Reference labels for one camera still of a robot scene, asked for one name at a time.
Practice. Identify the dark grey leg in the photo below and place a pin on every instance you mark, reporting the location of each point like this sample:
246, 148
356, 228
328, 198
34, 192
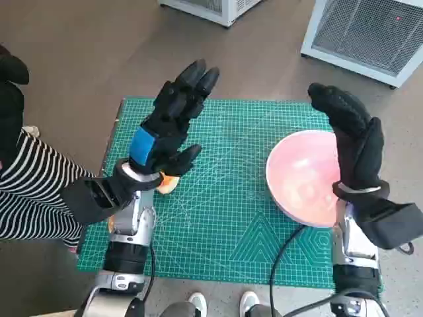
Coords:
178, 310
262, 312

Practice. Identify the pink bowl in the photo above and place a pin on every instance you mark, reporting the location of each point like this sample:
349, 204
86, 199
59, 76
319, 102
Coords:
297, 185

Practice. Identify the black table frame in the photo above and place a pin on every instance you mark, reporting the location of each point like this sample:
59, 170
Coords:
117, 114

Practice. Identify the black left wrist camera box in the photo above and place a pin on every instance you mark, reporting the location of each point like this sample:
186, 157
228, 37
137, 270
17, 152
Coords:
86, 201

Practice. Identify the person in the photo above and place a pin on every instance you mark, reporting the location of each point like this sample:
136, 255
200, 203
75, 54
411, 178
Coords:
26, 185

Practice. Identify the small white cabinet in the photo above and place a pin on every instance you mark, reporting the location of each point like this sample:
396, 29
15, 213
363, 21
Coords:
228, 13

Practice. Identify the large white mesh cabinet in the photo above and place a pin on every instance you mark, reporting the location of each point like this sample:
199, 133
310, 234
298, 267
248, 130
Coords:
363, 39

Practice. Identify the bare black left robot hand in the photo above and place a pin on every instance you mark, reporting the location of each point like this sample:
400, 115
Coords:
165, 132

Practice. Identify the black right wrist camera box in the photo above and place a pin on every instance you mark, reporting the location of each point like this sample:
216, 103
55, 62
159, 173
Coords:
386, 224

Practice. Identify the long toy bread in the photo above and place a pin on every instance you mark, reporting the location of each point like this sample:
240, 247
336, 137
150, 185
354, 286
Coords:
168, 186

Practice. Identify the green cutting mat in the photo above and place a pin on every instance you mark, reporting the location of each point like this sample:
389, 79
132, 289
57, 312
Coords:
215, 198

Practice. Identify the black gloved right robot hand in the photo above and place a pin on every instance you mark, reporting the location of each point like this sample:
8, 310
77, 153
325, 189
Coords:
357, 148

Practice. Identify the white shoe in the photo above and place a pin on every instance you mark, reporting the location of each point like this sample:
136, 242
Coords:
197, 303
248, 302

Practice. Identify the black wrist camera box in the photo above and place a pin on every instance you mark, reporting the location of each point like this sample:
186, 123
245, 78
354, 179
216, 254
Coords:
86, 201
386, 224

